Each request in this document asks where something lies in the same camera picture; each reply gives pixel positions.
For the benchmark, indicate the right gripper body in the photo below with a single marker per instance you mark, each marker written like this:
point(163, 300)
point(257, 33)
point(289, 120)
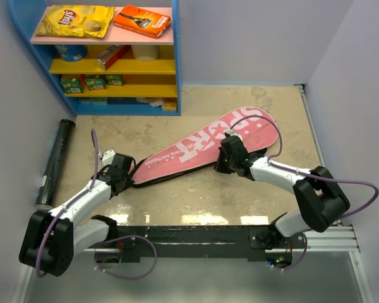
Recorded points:
point(225, 165)

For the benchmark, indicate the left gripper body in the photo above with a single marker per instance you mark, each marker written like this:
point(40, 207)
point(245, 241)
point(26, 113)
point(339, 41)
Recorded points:
point(127, 182)

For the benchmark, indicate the pink racket cover bag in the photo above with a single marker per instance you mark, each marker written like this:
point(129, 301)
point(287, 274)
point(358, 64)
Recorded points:
point(201, 148)

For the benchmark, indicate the black shuttlecock tube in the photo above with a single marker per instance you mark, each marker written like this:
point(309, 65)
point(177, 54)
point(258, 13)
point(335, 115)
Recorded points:
point(55, 165)

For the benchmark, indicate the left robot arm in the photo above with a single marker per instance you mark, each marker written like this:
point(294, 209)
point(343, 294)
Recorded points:
point(54, 237)

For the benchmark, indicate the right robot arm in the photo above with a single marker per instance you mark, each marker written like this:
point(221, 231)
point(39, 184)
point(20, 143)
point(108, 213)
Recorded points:
point(320, 199)

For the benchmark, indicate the yellow sponge bottom shelf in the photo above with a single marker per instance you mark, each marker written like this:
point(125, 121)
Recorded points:
point(169, 104)

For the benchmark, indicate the crumpled white wrapper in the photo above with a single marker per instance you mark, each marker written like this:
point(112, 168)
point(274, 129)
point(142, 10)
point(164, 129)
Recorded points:
point(151, 101)

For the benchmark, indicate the green carton middle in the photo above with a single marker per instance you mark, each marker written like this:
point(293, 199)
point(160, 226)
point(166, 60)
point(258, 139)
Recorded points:
point(95, 82)

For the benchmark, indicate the green carton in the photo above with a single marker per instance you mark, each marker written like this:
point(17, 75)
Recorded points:
point(72, 85)
point(115, 79)
point(95, 82)

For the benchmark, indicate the green carton right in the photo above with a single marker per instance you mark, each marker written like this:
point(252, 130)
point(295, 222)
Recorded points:
point(115, 79)

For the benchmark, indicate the green carton left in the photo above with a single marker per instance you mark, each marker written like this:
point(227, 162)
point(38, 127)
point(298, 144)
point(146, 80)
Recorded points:
point(72, 85)

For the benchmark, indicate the blue shelf unit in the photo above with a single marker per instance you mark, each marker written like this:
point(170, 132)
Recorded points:
point(158, 78)

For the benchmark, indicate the red foil snack box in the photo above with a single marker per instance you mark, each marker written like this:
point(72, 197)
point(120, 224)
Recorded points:
point(109, 56)

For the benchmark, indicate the cream paper cup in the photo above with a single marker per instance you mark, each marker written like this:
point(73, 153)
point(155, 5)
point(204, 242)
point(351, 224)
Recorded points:
point(146, 53)

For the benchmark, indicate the blue snack canister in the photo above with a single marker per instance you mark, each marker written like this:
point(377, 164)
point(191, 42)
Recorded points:
point(71, 53)

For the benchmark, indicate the orange razor box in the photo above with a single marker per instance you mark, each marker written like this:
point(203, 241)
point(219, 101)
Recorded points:
point(142, 21)

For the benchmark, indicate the yellow Lays chips bag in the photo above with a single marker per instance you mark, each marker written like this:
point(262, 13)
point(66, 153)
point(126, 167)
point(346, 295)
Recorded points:
point(83, 21)

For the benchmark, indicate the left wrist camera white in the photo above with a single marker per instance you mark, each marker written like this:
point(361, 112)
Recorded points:
point(107, 157)

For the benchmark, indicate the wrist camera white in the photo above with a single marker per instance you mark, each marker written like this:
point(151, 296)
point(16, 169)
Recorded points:
point(107, 157)
point(229, 132)

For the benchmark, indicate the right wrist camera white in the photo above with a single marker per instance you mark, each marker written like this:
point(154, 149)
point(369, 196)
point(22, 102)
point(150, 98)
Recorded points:
point(229, 132)

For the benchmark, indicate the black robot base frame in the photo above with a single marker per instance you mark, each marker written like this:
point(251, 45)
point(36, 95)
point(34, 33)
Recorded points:
point(248, 242)

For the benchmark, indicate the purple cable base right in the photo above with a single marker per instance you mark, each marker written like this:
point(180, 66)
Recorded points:
point(287, 262)

